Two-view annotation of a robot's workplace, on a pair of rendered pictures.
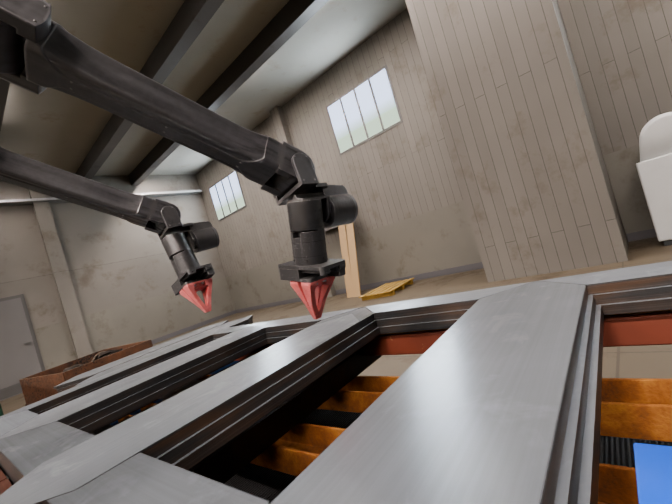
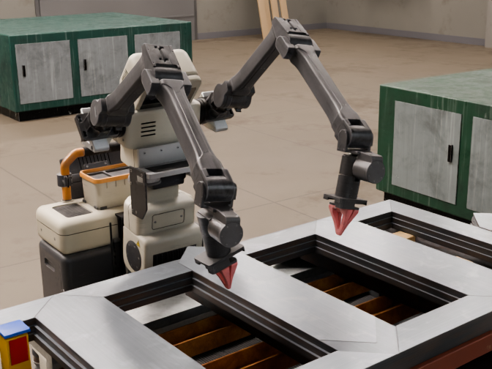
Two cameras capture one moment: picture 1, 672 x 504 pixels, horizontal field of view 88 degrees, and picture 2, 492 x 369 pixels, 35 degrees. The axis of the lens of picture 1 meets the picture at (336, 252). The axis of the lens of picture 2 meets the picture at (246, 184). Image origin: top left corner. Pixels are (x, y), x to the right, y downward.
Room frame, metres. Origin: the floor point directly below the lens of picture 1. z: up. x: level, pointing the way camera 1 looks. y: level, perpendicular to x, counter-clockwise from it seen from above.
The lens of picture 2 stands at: (1.04, -1.57, 1.70)
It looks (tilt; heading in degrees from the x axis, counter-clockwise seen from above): 17 degrees down; 103
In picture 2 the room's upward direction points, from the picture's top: 1 degrees counter-clockwise
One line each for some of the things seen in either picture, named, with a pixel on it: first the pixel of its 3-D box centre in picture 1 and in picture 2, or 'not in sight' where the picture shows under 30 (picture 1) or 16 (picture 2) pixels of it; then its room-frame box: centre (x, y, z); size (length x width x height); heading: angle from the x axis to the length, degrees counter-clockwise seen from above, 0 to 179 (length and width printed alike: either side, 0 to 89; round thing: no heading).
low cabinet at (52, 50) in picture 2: not in sight; (71, 60); (-3.09, 6.99, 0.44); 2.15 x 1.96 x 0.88; 50
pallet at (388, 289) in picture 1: (387, 289); not in sight; (6.89, -0.78, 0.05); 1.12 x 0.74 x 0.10; 140
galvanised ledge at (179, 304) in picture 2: not in sight; (228, 283); (0.44, 0.68, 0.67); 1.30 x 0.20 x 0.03; 51
